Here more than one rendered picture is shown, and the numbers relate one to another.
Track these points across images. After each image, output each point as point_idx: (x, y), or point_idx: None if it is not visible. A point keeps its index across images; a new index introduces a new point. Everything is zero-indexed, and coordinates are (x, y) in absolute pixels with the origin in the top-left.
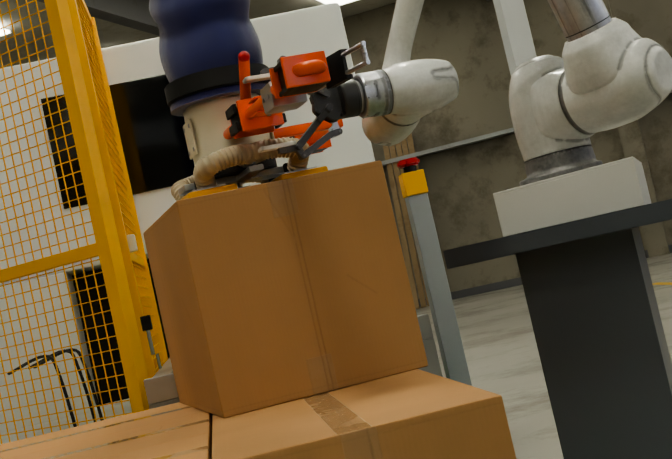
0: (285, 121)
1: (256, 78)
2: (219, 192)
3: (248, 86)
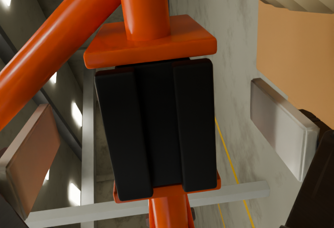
0: (214, 185)
1: (51, 159)
2: (283, 92)
3: (42, 85)
